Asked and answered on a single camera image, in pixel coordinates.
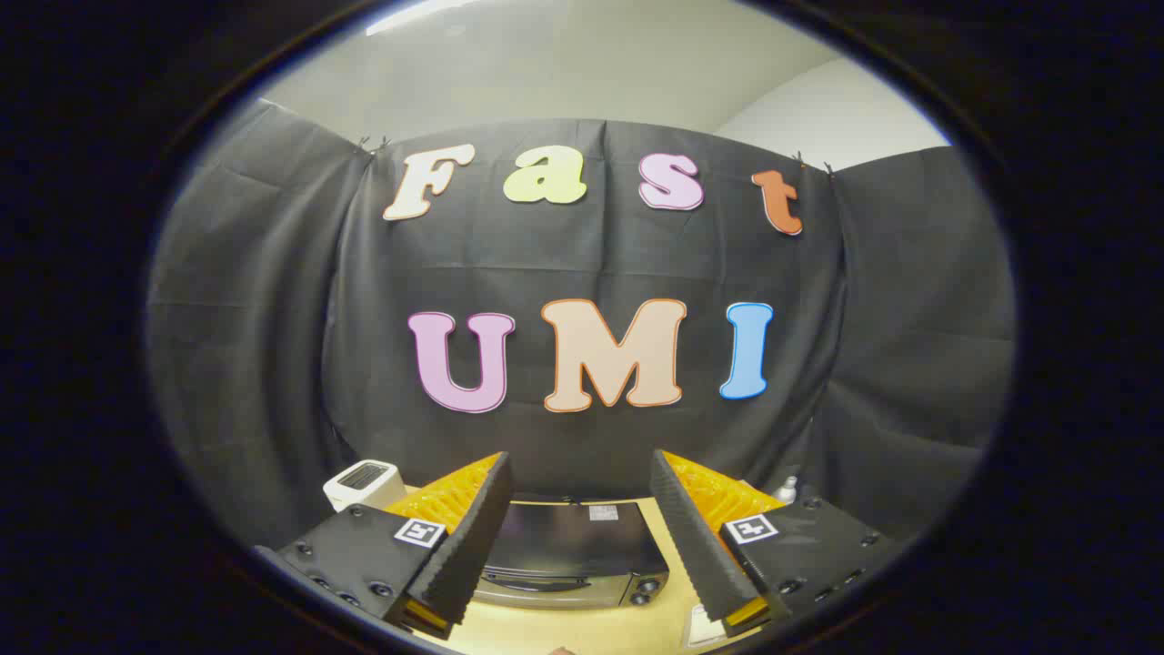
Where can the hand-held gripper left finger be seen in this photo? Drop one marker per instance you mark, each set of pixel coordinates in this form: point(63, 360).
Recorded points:
point(477, 537)

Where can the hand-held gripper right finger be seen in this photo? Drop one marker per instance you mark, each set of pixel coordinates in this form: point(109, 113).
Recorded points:
point(691, 537)

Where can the black toaster oven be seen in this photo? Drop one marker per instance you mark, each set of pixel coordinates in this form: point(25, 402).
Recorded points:
point(568, 546)

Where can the white pop-up toaster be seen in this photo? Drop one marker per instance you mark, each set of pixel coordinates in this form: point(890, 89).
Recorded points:
point(364, 482)

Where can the white pink drink bottle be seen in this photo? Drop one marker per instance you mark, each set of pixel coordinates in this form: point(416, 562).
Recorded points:
point(789, 491)

